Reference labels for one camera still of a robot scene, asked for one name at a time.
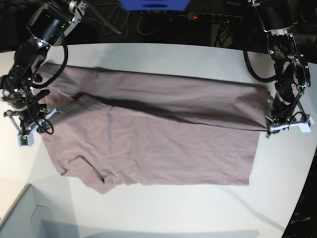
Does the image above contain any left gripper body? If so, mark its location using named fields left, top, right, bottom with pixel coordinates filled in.
left=267, top=96, right=299, bottom=116

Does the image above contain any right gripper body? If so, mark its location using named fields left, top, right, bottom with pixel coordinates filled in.
left=9, top=99, right=50, bottom=135

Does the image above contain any pink t-shirt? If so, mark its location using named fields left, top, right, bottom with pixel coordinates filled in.
left=41, top=66, right=268, bottom=193

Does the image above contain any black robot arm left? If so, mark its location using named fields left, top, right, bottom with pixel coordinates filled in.
left=243, top=0, right=314, bottom=136

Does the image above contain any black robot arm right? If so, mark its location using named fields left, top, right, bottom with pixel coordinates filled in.
left=0, top=0, right=89, bottom=136

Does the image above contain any black power strip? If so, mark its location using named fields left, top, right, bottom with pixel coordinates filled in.
left=186, top=12, right=243, bottom=24

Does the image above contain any blue box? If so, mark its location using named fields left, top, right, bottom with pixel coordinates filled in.
left=119, top=0, right=190, bottom=11

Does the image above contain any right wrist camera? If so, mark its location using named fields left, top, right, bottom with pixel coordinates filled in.
left=3, top=108, right=62, bottom=147

